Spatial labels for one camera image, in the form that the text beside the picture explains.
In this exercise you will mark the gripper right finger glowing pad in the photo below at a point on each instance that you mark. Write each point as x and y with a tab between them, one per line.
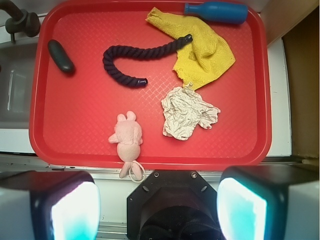
269	202

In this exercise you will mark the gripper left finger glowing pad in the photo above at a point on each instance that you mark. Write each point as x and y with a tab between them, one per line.
56	205

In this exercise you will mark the pink plush bunny toy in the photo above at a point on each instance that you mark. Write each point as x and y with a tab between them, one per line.
128	138

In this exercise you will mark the crumpled white paper towel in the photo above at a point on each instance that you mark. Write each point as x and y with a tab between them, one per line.
183	110

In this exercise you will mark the red plastic tray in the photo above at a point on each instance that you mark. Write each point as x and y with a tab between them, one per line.
73	115

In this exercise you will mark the grey metal sink basin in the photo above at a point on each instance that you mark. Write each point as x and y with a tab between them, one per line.
17	62

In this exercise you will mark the dark grey toy sausage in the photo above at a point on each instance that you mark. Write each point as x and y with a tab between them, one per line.
60	57

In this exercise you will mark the yellow woven cloth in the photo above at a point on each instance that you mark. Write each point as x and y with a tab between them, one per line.
202	61

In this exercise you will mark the brown cardboard panel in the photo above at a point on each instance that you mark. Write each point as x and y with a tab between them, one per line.
301	46

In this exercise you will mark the grey sink faucet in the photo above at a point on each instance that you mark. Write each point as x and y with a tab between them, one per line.
20	21

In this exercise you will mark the blue plastic bottle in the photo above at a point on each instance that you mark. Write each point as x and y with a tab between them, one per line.
217	11

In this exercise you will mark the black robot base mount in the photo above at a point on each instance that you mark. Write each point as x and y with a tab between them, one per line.
173	205

